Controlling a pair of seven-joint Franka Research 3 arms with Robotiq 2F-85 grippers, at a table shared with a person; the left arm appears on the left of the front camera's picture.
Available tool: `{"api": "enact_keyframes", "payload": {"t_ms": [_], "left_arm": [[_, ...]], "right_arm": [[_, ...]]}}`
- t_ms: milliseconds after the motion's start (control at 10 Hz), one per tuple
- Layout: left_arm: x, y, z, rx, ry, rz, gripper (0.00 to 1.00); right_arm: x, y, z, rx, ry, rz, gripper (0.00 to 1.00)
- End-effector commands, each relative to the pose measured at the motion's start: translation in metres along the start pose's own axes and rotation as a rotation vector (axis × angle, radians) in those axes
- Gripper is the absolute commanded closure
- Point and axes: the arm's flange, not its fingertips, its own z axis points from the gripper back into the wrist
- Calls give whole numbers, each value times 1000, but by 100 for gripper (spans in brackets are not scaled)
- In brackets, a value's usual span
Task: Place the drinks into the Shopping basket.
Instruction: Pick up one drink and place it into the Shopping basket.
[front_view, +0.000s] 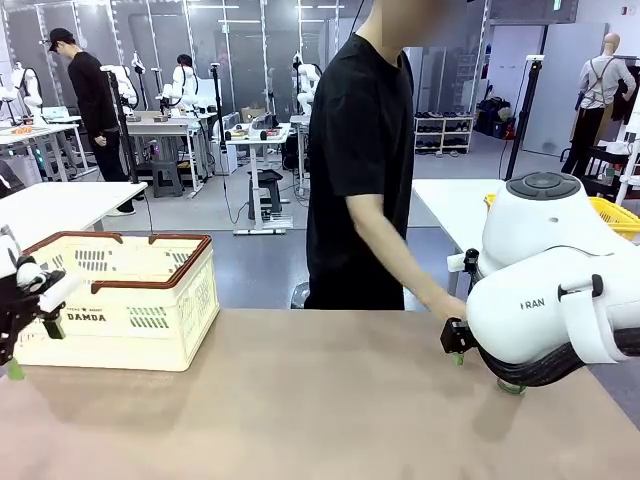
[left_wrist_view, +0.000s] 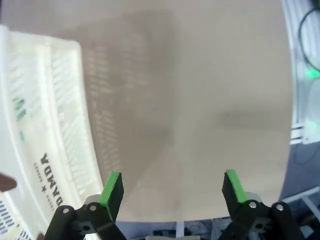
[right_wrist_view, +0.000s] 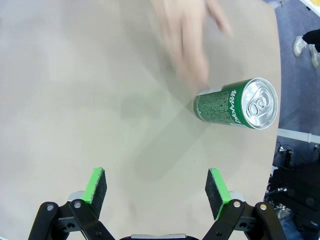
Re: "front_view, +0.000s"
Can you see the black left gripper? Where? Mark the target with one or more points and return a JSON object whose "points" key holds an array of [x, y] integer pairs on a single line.
{"points": [[20, 300]]}

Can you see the person's right forearm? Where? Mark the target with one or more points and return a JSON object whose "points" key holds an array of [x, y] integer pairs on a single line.
{"points": [[405, 265]]}

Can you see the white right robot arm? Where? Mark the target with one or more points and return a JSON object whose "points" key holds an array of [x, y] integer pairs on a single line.
{"points": [[540, 240]]}

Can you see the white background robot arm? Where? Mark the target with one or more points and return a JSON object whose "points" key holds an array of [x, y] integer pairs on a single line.
{"points": [[125, 82], [306, 80], [181, 82], [31, 90]]}

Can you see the cream folding shopping basket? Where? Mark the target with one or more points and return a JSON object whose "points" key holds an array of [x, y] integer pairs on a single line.
{"points": [[150, 325]]}

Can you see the yellow plastic basket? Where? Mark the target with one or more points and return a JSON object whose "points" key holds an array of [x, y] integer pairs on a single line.
{"points": [[620, 220]]}

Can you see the person's right hand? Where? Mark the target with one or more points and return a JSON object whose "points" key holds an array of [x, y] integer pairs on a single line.
{"points": [[450, 306]]}

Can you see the white background desk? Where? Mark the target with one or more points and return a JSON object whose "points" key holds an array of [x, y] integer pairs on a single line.
{"points": [[30, 134], [165, 125], [255, 140]]}

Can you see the white shoe rack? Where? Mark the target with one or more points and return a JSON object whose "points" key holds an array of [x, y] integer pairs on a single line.
{"points": [[450, 135]]}

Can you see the black tripod pole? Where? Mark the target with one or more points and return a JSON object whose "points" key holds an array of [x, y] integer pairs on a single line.
{"points": [[127, 150]]}

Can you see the grey plastic stool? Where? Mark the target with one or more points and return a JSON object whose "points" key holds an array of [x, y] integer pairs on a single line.
{"points": [[167, 177]]}

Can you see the person in black t-shirt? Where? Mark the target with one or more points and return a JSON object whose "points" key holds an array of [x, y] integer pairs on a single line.
{"points": [[350, 150]]}

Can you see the pile of black bags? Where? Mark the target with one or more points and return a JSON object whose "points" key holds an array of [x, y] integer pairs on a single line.
{"points": [[492, 117]]}

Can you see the black stand with white top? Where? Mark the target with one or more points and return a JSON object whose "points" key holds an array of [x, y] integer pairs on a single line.
{"points": [[523, 120]]}

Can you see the black step stool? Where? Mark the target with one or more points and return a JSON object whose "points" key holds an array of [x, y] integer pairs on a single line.
{"points": [[267, 190]]}

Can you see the bystander in black with cap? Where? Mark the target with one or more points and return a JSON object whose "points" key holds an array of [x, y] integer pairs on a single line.
{"points": [[92, 100]]}

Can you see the mannequin with apron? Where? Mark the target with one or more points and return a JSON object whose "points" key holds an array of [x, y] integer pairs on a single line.
{"points": [[600, 85]]}

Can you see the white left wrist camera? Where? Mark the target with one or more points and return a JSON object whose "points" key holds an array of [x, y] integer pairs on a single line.
{"points": [[60, 292]]}

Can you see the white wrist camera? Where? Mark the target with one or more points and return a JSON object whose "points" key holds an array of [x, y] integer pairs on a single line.
{"points": [[60, 292], [456, 263]]}

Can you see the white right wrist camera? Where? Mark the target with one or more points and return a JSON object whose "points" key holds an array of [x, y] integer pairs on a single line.
{"points": [[456, 263]]}

